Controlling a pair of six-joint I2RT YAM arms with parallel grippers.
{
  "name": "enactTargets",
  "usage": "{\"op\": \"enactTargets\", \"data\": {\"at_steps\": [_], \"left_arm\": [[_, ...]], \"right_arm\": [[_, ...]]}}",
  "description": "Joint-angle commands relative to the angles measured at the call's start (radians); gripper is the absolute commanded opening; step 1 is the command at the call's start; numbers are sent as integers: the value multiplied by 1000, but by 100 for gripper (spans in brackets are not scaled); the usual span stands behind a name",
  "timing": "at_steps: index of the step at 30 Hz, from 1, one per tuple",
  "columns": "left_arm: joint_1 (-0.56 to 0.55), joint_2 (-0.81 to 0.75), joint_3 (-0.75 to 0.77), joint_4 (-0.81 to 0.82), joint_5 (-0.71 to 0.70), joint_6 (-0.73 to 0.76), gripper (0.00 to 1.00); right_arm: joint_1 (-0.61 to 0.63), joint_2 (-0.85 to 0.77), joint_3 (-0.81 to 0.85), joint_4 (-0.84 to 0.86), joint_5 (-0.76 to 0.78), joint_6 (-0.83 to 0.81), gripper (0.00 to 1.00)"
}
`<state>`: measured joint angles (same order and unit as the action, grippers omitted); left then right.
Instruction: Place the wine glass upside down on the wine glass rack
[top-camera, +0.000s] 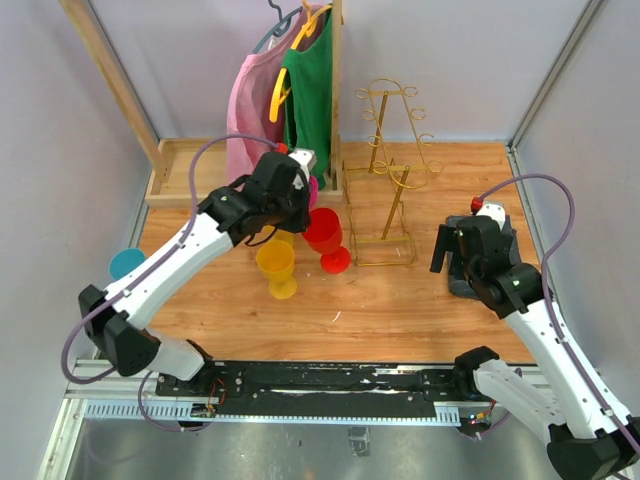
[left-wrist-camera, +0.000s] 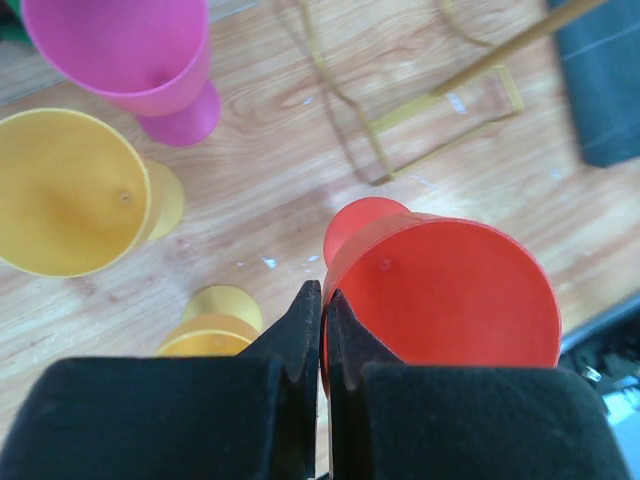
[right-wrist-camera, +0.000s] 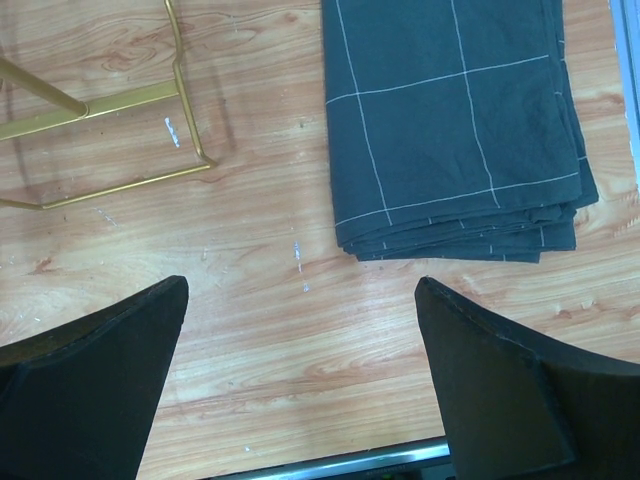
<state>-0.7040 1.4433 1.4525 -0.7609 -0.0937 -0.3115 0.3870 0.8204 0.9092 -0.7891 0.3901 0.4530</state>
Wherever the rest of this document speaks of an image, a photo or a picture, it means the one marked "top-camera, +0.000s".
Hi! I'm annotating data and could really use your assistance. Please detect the magenta plastic wine glass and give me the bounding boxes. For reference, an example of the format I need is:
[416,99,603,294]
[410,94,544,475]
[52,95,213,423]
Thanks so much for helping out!
[309,175,319,210]

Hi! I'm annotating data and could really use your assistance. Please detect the red plastic wine glass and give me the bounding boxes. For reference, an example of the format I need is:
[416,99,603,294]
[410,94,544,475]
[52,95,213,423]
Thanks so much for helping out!
[302,207,351,274]

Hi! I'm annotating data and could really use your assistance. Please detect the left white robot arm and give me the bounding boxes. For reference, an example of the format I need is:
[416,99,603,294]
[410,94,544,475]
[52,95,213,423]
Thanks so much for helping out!
[78,149,316,396]

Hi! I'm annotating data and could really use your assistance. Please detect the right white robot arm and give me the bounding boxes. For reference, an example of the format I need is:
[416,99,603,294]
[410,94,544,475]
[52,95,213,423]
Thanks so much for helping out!
[430,215,639,479]

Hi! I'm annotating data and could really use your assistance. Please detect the rear yellow wine glass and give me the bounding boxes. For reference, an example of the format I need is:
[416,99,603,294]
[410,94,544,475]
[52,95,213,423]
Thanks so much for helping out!
[262,226,295,247]

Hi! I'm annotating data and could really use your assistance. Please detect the yellow wine glass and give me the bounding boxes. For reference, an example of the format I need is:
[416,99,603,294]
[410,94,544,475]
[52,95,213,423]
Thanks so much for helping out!
[256,240,297,300]
[262,226,295,247]

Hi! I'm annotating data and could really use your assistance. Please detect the front yellow wine glass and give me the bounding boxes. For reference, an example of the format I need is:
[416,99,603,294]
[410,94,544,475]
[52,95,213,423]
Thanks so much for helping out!
[256,240,297,300]

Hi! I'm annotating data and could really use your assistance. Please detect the teal plastic wine glass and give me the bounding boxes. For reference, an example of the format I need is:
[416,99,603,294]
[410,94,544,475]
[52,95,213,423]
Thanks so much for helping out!
[109,248,146,281]

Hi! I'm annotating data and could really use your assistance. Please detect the grey checked cloth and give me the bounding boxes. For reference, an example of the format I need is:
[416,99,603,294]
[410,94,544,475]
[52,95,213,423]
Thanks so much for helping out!
[445,215,521,300]

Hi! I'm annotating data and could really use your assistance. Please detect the green vest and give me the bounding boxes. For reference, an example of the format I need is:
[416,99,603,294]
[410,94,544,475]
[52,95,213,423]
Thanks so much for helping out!
[284,11,333,189]

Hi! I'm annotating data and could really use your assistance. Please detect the pink shirt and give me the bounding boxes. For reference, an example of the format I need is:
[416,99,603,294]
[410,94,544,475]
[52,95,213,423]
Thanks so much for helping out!
[226,15,305,183]

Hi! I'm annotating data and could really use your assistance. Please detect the grey clothes hanger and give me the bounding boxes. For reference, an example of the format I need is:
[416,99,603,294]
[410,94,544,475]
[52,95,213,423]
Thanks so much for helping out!
[251,0,303,55]

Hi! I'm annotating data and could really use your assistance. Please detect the yellow clothes hanger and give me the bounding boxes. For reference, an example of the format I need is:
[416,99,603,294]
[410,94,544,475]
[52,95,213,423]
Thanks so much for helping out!
[268,1,334,124]

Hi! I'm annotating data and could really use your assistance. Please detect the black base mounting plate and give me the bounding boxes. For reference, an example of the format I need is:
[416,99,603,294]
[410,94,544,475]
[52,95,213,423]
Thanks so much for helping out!
[155,361,490,421]

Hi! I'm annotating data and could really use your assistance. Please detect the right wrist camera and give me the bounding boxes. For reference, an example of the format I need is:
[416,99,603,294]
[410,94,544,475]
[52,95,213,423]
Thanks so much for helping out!
[471,197,506,222]

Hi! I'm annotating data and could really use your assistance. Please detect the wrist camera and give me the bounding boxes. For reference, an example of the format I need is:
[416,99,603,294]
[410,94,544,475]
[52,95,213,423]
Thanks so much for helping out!
[276,143,317,175]
[471,197,506,222]

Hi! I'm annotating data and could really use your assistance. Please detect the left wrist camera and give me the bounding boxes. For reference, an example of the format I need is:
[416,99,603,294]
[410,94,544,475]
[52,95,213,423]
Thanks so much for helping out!
[276,143,317,175]

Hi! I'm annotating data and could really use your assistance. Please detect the gold wire wine glass rack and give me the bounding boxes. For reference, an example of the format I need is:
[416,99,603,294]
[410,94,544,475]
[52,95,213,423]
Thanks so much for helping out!
[342,78,443,267]

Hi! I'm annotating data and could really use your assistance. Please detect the wooden clothes rack frame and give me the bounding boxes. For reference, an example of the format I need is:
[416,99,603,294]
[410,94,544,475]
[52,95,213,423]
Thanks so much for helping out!
[58,0,347,210]

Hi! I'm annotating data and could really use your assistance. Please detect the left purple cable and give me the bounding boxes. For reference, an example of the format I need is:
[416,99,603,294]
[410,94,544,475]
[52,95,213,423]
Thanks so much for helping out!
[60,134,281,432]

